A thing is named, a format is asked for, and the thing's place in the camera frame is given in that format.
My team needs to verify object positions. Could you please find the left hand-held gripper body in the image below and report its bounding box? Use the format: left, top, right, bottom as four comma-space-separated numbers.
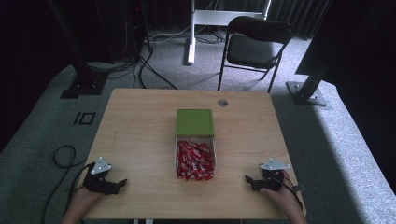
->
82, 156, 121, 196

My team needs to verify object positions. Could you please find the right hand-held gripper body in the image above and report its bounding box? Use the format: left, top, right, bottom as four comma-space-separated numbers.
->
250, 158, 291, 192

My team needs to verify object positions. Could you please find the pile of red snack packets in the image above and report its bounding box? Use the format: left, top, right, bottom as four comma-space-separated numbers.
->
176, 140, 216, 182

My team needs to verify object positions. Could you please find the green box lid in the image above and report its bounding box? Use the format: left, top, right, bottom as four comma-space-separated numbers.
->
175, 108, 216, 137

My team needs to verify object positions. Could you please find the person's right hand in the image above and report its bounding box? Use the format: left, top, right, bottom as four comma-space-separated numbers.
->
260, 169, 299, 217

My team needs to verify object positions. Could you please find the person's left hand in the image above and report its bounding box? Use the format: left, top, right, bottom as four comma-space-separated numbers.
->
68, 185, 103, 217

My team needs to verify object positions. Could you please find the black metal stand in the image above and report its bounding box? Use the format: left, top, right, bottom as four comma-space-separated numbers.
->
285, 46, 334, 107
46, 0, 109, 100

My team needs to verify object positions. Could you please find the black folding chair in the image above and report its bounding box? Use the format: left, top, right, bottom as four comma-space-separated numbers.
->
217, 15, 294, 94

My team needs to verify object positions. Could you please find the black cable bundle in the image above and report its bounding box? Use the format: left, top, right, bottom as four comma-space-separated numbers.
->
87, 31, 179, 91

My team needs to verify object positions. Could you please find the white desk frame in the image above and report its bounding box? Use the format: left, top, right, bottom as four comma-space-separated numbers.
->
187, 0, 273, 65

